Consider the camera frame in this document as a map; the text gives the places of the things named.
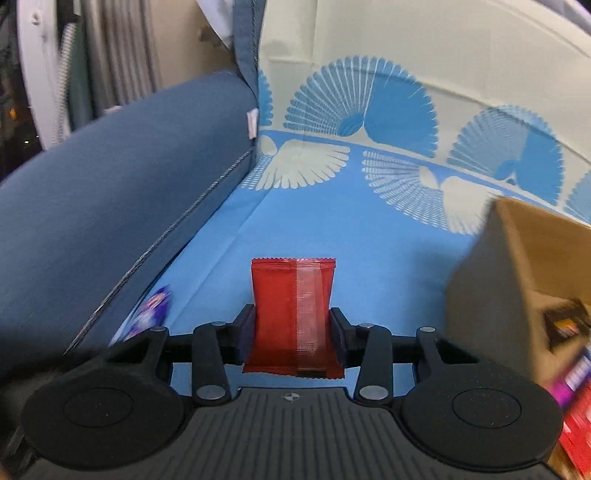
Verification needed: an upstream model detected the large red snack packet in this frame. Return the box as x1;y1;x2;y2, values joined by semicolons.
558;399;591;478

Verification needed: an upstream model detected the white cloth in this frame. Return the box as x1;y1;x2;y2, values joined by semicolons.
194;0;237;49

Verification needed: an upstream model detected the grey curtain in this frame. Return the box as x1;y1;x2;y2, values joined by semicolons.
60;0;162;134

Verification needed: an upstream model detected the white window frame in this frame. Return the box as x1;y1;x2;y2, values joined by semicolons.
16;0;75;151

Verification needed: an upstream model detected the small purple snack packet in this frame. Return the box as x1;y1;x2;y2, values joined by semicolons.
108;285;174;347

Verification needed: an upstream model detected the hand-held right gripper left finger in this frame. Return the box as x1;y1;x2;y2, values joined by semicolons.
104;304;257;407

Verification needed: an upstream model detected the black snack bar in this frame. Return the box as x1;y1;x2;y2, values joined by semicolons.
544;299;591;354

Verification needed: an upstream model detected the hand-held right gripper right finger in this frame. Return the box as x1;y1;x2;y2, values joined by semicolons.
329;307;483;407

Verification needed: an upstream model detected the blue fan-print sheet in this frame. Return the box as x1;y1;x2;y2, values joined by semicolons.
111;0;591;398

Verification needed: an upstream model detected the dark red snack packet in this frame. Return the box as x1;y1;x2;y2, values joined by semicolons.
241;256;346;380

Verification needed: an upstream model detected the brown cardboard box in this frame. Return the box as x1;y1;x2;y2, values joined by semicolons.
445;196;591;480

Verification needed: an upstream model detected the silver purple snack packet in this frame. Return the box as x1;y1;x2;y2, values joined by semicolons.
551;351;591;409

